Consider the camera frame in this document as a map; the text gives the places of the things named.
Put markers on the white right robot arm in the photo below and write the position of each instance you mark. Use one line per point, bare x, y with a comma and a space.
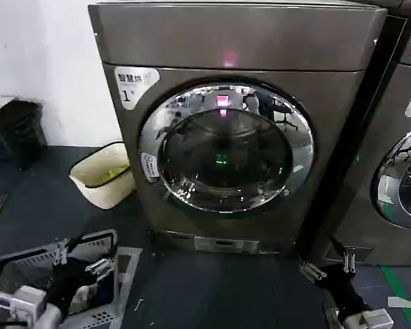
376, 318

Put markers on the grey front-load dryer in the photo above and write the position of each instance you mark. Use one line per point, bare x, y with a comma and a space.
226, 37

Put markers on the green floor tape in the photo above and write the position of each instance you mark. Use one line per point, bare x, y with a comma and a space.
402, 294

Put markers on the white floor tape piece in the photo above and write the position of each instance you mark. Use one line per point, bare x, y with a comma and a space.
400, 302

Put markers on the dark garment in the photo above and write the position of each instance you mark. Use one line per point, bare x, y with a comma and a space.
101, 288

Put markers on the cream plastic bin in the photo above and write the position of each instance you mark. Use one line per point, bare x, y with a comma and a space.
99, 192

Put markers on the black frame post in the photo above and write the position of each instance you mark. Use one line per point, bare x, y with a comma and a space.
363, 120

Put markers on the beige garment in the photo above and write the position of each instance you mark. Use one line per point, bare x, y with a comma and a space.
82, 300

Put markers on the grey dryer base panel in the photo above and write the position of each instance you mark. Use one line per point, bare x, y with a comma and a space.
209, 242

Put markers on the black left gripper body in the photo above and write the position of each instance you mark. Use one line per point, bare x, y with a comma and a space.
70, 281

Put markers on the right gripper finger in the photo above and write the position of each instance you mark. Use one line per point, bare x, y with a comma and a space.
349, 261
311, 270

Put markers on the grey dryer with partial door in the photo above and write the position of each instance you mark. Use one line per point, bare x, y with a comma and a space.
380, 103

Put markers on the small white door label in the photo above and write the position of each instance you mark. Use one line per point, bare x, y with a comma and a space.
150, 165

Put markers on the round glass dryer door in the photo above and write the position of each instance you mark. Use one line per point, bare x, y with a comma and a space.
226, 150

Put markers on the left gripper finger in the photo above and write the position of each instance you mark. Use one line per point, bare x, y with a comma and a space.
62, 253
97, 266

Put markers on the grey slotted laundry basket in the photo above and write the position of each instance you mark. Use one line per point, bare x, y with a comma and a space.
20, 262

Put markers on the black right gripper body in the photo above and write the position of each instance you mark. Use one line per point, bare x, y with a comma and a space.
342, 288

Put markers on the yellow-green cloth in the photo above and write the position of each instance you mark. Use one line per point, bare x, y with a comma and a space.
115, 172

